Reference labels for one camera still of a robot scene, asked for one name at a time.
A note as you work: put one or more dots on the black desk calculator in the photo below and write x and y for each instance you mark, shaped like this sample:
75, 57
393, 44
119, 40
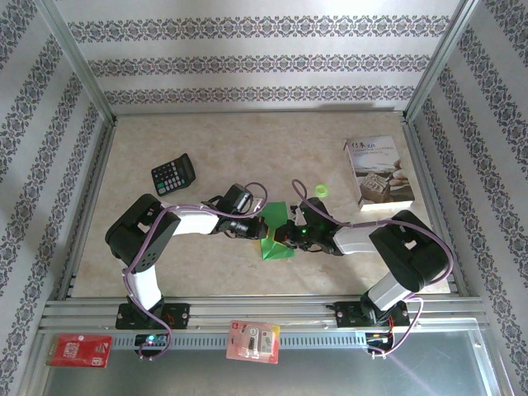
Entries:
173, 175

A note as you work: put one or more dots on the aluminium frame post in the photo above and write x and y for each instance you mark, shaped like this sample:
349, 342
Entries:
440, 62
80, 62

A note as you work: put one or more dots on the pink blister pack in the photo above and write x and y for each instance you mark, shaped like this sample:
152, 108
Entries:
251, 342

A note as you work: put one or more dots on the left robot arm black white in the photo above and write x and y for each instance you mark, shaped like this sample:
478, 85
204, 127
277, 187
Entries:
140, 231

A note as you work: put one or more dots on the book with photo cover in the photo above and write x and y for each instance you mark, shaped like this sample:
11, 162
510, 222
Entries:
377, 173

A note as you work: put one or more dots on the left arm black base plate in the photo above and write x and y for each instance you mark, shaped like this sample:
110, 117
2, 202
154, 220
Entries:
177, 315

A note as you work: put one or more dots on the steel shelf plate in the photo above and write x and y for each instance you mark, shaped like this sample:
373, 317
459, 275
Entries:
330, 375

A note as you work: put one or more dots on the green square paper sheet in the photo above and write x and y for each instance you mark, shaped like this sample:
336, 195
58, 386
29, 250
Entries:
275, 212

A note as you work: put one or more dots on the red card package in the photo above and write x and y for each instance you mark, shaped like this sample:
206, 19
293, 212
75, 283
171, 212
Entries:
78, 350

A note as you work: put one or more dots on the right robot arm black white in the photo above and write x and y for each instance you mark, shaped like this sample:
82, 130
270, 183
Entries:
412, 251

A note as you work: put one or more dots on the aluminium side rail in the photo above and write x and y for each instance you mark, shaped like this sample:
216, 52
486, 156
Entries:
427, 165
90, 206

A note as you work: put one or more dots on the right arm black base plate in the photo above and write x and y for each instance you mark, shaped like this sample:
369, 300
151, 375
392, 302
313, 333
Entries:
346, 315

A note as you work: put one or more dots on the aluminium mounting rail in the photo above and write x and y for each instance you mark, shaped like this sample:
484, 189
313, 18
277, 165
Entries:
264, 307

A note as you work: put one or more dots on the aluminium table edge rail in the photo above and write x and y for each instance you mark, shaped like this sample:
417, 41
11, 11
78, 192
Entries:
260, 111

